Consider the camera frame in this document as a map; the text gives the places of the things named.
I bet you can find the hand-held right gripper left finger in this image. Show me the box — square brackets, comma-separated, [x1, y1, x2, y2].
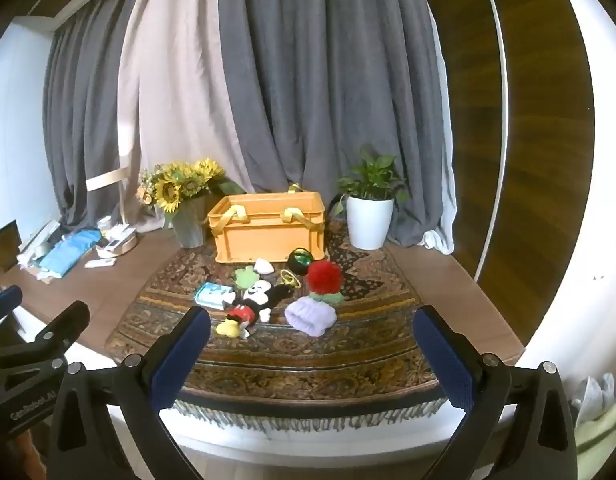
[46, 304, 212, 480]

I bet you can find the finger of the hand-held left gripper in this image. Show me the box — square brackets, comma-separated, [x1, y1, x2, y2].
[18, 301, 91, 361]
[0, 285, 24, 332]

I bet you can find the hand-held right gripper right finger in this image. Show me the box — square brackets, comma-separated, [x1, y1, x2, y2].
[413, 304, 579, 480]

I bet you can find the purple knitted hat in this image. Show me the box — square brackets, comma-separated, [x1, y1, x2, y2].
[284, 296, 337, 337]

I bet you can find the red pompom plush flower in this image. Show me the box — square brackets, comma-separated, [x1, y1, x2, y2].
[306, 261, 346, 306]

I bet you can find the green round pouch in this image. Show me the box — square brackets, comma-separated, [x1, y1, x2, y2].
[288, 247, 315, 276]

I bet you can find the orange plastic basket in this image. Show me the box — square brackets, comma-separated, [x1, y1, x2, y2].
[208, 184, 329, 265]

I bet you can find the dark flat box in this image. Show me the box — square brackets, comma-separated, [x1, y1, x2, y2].
[0, 220, 21, 271]

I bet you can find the blue cloth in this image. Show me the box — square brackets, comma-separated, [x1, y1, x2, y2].
[38, 229, 102, 278]

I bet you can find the blue tissue pack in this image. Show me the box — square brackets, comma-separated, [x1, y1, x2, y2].
[194, 281, 235, 309]

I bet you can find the mouse plush toy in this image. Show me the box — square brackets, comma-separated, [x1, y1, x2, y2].
[215, 280, 293, 338]

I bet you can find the white box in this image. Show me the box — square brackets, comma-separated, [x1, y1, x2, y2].
[95, 225, 138, 256]

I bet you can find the green hand-shaped plush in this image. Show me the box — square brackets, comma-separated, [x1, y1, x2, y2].
[232, 266, 259, 293]

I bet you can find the patterned rug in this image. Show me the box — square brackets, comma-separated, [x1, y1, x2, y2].
[105, 220, 451, 433]

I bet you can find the white sheer curtain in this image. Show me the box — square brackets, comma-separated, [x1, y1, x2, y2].
[422, 35, 457, 256]

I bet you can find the grey ribbed vase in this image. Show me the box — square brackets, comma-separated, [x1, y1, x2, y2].
[172, 195, 211, 249]

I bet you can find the beige curtain tieback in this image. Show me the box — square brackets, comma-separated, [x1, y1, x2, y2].
[85, 167, 126, 191]

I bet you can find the white crumpled cloth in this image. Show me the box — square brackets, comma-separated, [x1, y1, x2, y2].
[570, 372, 616, 428]

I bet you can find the white ribbed plant pot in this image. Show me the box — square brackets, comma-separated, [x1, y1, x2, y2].
[346, 195, 395, 251]

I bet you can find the sunflower bouquet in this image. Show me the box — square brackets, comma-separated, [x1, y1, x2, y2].
[136, 159, 249, 221]

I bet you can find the pale green blanket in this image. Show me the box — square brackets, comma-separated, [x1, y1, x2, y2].
[573, 400, 616, 480]

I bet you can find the green potted plant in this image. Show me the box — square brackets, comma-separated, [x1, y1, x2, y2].
[330, 145, 411, 218]

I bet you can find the grey curtain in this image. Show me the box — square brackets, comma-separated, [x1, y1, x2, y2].
[42, 7, 153, 231]
[218, 0, 456, 256]

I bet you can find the dark wooden panel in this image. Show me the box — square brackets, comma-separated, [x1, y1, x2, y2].
[418, 0, 596, 346]

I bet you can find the beige curtain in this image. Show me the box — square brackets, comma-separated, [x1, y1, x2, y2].
[118, 0, 259, 233]

